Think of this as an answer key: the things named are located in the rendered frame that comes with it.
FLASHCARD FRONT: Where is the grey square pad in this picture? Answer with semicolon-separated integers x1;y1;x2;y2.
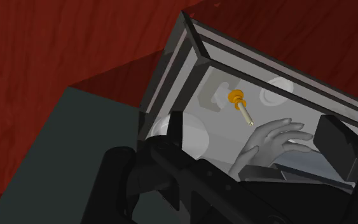
196;75;242;113

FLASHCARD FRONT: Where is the grey hand figure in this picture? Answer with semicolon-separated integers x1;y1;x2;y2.
228;117;318;181

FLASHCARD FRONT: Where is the small white plate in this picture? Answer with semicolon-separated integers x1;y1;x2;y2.
259;76;295;108

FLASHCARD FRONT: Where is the large white bowl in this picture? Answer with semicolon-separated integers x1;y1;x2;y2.
150;111;210;161

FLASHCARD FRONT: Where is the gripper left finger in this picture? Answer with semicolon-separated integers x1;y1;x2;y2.
81;110;260;224

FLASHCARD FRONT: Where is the orange tool with cream handle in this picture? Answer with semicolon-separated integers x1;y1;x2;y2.
227;88;255;128

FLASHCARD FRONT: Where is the small white knob-shaped item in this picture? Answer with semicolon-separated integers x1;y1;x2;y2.
210;81;231;109

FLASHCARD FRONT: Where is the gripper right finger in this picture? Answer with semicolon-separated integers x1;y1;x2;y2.
313;114;358;224

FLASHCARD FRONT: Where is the dark grey flat tablet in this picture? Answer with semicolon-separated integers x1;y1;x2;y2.
238;149;355;195

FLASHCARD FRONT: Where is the glass table with black frame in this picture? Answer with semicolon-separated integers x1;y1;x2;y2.
137;10;358;193

